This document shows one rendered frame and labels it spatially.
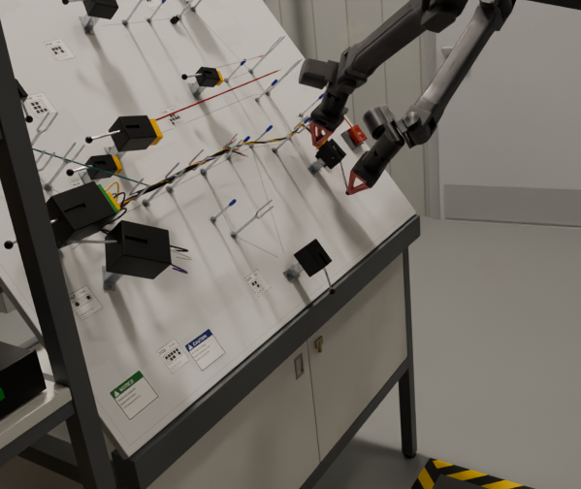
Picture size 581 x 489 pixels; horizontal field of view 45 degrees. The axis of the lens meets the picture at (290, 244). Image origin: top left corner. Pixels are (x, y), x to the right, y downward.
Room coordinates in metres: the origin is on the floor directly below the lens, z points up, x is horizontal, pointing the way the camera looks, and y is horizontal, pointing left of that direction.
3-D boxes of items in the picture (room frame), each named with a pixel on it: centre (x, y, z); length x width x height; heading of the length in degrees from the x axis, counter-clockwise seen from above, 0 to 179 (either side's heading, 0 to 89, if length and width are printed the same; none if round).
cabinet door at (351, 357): (1.65, -0.17, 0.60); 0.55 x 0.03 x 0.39; 145
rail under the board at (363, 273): (1.42, -0.03, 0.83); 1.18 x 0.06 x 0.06; 145
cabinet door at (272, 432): (1.20, 0.15, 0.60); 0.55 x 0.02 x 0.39; 145
